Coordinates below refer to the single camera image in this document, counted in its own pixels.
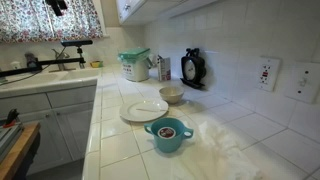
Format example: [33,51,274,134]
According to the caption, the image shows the floral window curtain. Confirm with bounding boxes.
[0,0,104,44]

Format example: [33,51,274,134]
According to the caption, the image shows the metal sink faucet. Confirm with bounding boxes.
[49,47,77,73]

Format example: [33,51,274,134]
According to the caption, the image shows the small yellow bowl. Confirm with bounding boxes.
[89,60,104,69]

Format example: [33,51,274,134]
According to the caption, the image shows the red and black clamp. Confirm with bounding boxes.
[3,108,22,129]

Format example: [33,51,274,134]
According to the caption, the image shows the white sink base cabinet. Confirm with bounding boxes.
[0,84,98,176]

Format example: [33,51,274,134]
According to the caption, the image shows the white round plate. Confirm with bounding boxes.
[119,98,169,123]

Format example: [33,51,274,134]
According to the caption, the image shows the beige ceramic bowl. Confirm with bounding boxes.
[158,86,185,105]

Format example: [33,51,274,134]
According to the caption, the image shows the wooden table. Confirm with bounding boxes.
[0,121,42,180]

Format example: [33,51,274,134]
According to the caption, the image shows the black kettle-shaped clock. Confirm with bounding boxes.
[179,47,208,90]

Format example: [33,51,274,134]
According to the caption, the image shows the black stereo camera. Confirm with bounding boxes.
[60,39,94,48]

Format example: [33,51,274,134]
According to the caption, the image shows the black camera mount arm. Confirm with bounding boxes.
[0,46,87,78]

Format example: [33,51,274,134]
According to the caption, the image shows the white upper wall cabinet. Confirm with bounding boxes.
[115,0,219,27]

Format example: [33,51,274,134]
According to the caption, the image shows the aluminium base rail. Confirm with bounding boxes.
[0,122,24,164]

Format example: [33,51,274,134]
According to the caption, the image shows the blue two-handled cup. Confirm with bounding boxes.
[143,117,195,154]

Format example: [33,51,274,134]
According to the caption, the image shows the white wall power outlet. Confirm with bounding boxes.
[256,57,281,93]

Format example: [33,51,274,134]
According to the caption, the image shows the white wall light switch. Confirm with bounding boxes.
[285,62,320,104]

